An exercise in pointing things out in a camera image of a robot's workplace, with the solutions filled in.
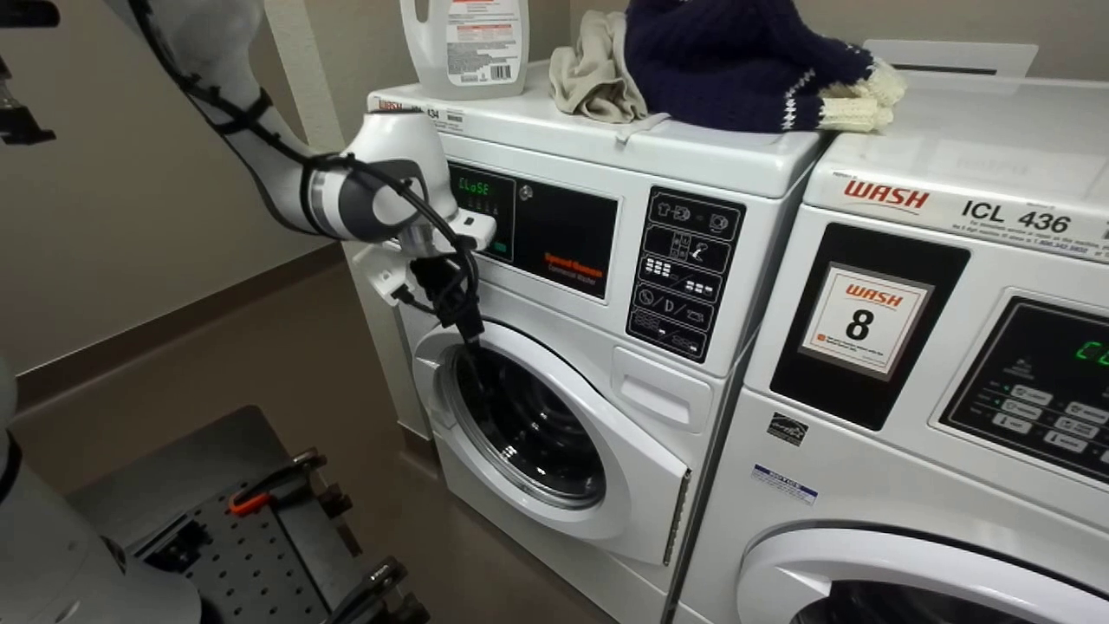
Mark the beige folded towel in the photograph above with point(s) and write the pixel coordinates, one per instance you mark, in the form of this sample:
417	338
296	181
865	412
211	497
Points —
589	77

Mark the white middle washing machine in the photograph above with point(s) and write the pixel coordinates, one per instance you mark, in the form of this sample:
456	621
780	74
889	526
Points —
642	253

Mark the translucent detergent bottle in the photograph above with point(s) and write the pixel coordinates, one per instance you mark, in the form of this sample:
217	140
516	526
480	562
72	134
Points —
468	51

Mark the white round washer door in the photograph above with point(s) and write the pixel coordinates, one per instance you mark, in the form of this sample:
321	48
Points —
545	442

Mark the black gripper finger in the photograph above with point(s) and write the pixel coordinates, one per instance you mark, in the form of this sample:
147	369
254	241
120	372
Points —
471	355

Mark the white washing machine eight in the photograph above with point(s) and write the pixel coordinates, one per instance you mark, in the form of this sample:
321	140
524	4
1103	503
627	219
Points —
924	429

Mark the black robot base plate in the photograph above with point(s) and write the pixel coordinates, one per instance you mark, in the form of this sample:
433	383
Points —
291	562

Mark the red handled clamp tool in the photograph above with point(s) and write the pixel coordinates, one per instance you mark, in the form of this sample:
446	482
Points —
275	482

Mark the navy blue knitted garment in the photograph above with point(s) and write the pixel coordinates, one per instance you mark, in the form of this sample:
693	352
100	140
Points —
736	63

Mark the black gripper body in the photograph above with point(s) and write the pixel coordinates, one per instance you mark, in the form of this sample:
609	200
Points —
448	286

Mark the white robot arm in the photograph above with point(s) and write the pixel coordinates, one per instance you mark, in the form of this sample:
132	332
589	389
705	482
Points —
388	187

